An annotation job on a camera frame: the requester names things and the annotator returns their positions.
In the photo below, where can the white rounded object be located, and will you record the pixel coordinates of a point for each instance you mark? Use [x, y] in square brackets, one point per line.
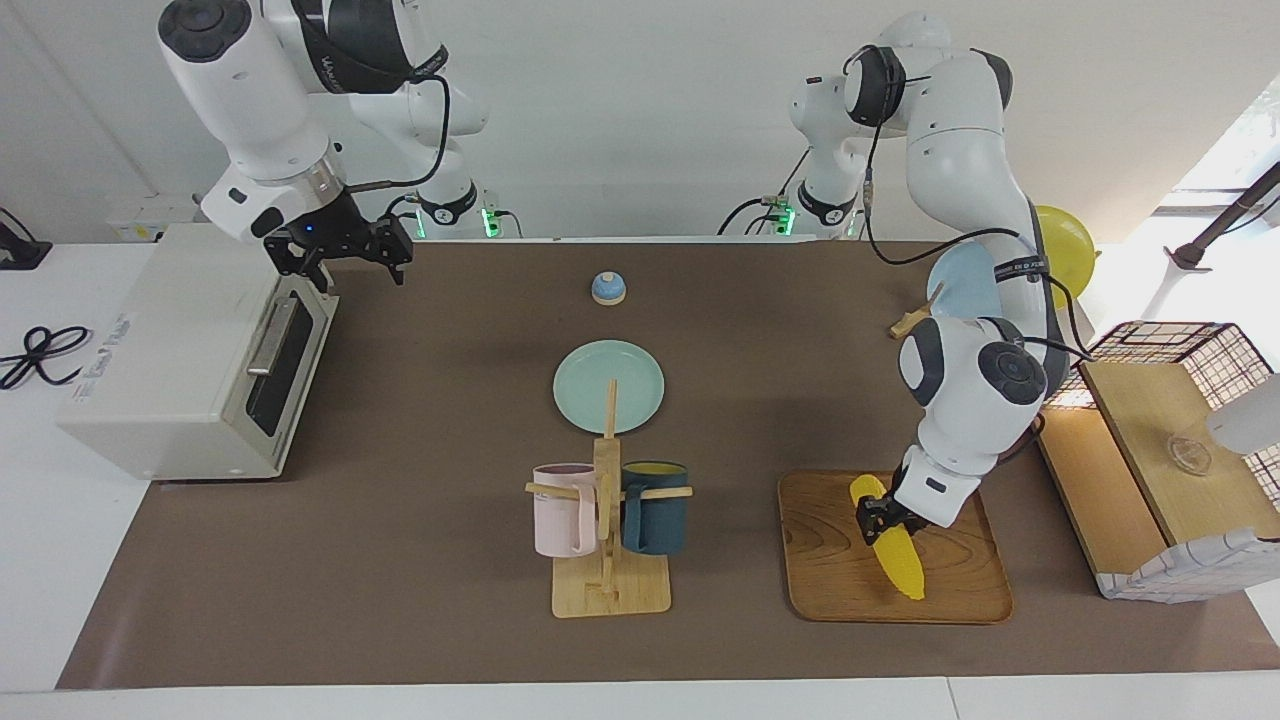
[1245, 420]

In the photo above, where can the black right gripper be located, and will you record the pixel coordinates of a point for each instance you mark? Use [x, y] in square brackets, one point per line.
[335, 235]

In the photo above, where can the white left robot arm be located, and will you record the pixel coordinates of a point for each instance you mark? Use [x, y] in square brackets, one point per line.
[960, 180]

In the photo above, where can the clear glass piece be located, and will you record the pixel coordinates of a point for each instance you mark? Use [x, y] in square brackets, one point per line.
[1190, 455]

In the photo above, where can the brown table mat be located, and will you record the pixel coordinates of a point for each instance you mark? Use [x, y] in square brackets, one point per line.
[450, 400]

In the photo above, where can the light blue plate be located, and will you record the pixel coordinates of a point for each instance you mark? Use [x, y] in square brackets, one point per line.
[965, 285]

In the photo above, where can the dark teal mug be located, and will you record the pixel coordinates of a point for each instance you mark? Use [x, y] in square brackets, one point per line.
[658, 515]

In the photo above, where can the yellow plate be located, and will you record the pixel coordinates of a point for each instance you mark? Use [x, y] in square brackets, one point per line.
[1070, 245]

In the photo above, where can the white wall socket box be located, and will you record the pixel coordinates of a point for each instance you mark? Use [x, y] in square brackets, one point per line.
[135, 215]

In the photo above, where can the black clamp stand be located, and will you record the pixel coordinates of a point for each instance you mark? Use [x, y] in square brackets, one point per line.
[15, 250]

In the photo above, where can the blue service bell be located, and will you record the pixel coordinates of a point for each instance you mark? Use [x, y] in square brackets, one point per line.
[608, 289]

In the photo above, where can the yellow corn cob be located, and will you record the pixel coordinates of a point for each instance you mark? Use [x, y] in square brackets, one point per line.
[900, 565]

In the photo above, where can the wooden mug rack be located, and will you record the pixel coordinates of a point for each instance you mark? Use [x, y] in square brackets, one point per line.
[606, 590]

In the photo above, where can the light green plate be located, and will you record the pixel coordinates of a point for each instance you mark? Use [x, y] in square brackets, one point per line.
[590, 385]

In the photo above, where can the wooden plate rack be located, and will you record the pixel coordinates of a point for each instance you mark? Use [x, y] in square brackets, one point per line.
[912, 320]

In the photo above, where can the brown wooden tray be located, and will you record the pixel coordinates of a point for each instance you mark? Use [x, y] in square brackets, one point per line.
[830, 560]

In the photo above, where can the white checkered cloth liner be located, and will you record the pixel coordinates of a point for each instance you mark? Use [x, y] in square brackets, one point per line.
[1190, 572]

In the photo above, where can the dark metal pole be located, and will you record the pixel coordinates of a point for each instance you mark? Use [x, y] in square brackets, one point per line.
[1225, 215]

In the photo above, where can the pink mug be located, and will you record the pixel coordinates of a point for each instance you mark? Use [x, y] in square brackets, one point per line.
[558, 515]

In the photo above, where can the white toaster oven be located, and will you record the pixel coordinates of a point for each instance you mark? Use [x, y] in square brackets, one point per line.
[160, 350]

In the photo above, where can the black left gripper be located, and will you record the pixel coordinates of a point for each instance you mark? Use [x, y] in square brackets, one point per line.
[890, 512]

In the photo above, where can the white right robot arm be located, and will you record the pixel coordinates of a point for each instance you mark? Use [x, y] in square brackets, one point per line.
[250, 90]

